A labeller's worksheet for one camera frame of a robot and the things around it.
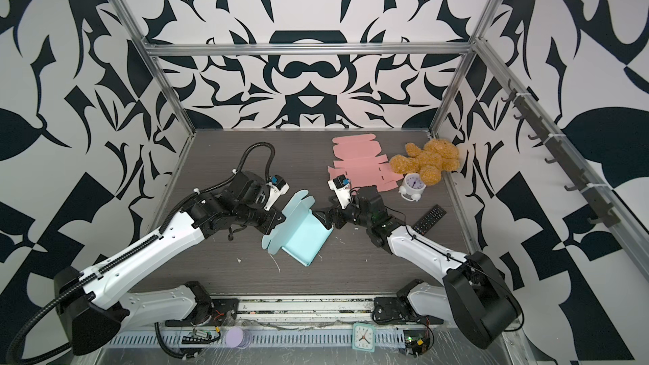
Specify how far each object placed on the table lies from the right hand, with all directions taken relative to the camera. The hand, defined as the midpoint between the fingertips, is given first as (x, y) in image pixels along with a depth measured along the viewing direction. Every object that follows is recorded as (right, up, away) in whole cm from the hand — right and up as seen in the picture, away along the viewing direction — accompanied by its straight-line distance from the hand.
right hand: (322, 204), depth 80 cm
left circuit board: (-34, -35, -9) cm, 50 cm away
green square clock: (+11, -34, -11) cm, 37 cm away
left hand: (-11, -2, -6) cm, 13 cm away
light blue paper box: (-7, -12, +8) cm, 16 cm away
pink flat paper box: (+16, +12, +28) cm, 35 cm away
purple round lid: (-21, -30, -16) cm, 40 cm away
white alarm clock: (+35, +3, +19) cm, 40 cm away
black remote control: (+37, -9, +10) cm, 39 cm away
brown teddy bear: (+46, +15, +22) cm, 53 cm away
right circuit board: (+26, -36, -9) cm, 46 cm away
